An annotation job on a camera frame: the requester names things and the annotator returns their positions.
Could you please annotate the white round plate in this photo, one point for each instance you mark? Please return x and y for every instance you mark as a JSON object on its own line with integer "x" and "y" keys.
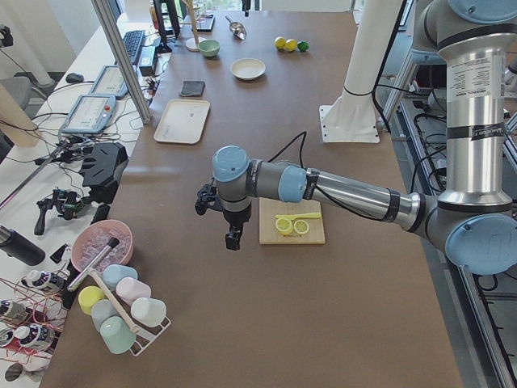
{"x": 247, "y": 69}

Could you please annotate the teach pendant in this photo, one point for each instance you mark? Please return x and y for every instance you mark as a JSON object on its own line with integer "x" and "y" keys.
{"x": 110, "y": 82}
{"x": 89, "y": 115}

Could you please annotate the white wire cup rack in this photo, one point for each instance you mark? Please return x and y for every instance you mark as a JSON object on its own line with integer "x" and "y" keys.
{"x": 146, "y": 336}

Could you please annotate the black perforated stand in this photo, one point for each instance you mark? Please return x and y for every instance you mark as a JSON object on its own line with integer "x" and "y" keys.
{"x": 102, "y": 169}

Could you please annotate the black computer mouse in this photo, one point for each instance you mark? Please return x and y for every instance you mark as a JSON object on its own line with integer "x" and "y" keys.
{"x": 73, "y": 78}

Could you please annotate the pink plastic cup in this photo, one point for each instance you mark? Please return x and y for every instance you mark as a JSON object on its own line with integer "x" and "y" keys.
{"x": 129, "y": 289}

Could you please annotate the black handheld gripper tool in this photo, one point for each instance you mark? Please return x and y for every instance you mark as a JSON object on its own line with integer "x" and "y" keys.
{"x": 67, "y": 203}

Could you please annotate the mint green bowl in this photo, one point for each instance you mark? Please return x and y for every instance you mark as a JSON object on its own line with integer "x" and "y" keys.
{"x": 209, "y": 48}

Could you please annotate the dark grey folded cloth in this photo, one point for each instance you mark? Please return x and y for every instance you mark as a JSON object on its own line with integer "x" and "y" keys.
{"x": 192, "y": 88}

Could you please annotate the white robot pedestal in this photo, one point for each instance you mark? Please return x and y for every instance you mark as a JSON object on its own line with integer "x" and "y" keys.
{"x": 351, "y": 118}

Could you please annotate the far teach pendant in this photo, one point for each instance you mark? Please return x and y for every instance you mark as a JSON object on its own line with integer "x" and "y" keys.
{"x": 110, "y": 82}

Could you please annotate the yellow plastic cup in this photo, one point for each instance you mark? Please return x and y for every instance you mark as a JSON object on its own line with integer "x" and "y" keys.
{"x": 88, "y": 297}

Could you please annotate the pink bowl with ice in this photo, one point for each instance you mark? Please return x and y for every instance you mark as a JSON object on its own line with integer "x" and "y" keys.
{"x": 94, "y": 238}

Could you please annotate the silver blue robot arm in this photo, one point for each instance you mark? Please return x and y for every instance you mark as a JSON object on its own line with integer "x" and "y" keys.
{"x": 471, "y": 221}

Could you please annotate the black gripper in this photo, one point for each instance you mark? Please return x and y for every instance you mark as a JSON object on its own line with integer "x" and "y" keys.
{"x": 236, "y": 218}

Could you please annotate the left lemon slice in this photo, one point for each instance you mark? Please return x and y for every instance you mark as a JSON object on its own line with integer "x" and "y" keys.
{"x": 284, "y": 225}

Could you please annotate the small labelled bottle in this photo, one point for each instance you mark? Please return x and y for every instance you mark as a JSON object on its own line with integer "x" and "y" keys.
{"x": 47, "y": 282}

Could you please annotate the near teach pendant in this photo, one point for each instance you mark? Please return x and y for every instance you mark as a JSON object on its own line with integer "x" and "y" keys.
{"x": 89, "y": 115}

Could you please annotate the yellow lemon near lime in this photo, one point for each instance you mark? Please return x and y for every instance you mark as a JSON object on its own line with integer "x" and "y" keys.
{"x": 290, "y": 45}

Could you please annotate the black thermos bottle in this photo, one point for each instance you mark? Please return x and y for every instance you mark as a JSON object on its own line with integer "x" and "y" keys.
{"x": 19, "y": 247}

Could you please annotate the metal scoop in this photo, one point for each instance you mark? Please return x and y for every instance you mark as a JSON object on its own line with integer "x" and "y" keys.
{"x": 238, "y": 29}

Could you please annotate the wooden glass holder stand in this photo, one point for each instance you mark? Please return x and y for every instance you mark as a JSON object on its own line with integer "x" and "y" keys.
{"x": 192, "y": 44}

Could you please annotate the mint plastic cup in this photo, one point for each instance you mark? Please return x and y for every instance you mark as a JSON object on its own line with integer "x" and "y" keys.
{"x": 117, "y": 335}

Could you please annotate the metal muddler black tip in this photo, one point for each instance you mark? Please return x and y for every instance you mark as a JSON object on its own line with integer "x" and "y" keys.
{"x": 112, "y": 243}

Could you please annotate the white plastic cup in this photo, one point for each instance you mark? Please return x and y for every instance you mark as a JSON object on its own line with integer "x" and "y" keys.
{"x": 148, "y": 311}

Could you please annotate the black keyboard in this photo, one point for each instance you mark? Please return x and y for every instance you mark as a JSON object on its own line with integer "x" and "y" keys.
{"x": 133, "y": 41}

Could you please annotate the grey plastic cup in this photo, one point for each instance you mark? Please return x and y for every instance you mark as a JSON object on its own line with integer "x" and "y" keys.
{"x": 101, "y": 311}

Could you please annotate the cream rectangular tray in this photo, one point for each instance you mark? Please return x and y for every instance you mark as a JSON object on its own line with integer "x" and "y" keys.
{"x": 182, "y": 121}

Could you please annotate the yellow lemon outer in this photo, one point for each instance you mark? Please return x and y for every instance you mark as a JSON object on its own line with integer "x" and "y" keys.
{"x": 279, "y": 43}

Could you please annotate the right lemon slice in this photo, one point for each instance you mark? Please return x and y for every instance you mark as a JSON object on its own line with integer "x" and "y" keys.
{"x": 301, "y": 226}

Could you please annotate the lemon slice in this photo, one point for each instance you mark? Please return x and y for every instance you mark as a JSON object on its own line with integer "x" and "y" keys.
{"x": 284, "y": 225}
{"x": 301, "y": 226}

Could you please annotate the green lime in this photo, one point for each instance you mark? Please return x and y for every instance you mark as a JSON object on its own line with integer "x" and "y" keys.
{"x": 302, "y": 46}

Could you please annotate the bamboo cutting board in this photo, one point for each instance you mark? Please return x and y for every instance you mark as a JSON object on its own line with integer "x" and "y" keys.
{"x": 268, "y": 235}

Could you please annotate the blue plastic cup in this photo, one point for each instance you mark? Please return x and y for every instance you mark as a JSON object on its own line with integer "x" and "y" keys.
{"x": 114, "y": 273}

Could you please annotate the aluminium frame post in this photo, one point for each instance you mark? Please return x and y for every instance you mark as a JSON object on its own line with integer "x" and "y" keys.
{"x": 108, "y": 23}

